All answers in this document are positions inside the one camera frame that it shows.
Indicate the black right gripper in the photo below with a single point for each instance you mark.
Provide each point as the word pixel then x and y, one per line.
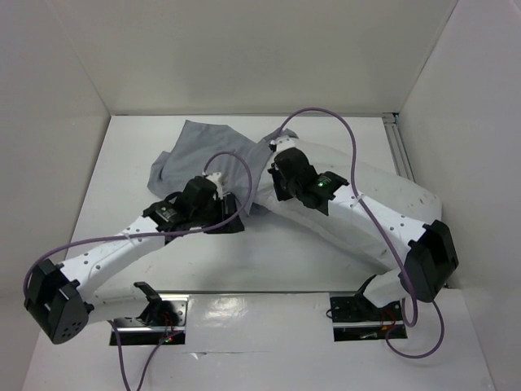
pixel 278 176

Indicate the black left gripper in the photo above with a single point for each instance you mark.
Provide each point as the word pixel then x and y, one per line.
pixel 231 207

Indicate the grey pillowcase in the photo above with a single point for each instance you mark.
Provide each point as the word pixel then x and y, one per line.
pixel 207 148

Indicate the white pillow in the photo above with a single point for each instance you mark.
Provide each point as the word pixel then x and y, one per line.
pixel 374 218

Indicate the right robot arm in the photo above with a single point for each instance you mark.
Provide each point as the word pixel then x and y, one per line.
pixel 423 255

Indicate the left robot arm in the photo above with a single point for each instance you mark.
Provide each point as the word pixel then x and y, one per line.
pixel 62 297

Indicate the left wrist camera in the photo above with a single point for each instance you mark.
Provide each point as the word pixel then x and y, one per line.
pixel 217 179

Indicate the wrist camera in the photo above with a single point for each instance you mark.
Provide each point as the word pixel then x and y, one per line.
pixel 282 143
pixel 217 179

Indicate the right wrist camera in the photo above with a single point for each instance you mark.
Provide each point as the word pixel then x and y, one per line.
pixel 282 143

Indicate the aluminium frame rail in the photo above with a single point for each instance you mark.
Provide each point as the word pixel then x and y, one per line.
pixel 397 147

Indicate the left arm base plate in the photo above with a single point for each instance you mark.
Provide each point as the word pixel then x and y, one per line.
pixel 167 321

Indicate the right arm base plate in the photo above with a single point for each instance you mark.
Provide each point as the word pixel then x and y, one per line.
pixel 355 319

